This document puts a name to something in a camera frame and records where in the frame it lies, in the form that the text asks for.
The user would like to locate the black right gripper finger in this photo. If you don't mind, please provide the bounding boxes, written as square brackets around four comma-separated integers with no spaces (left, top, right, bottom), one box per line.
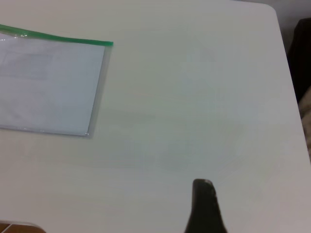
[184,179,228,233]

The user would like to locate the white paper sheets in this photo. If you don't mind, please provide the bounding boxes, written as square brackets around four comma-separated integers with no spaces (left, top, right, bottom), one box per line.
[0,38,106,136]

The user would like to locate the clear bag with green zipper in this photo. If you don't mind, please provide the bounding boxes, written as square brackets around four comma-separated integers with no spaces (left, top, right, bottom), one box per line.
[0,23,114,139]

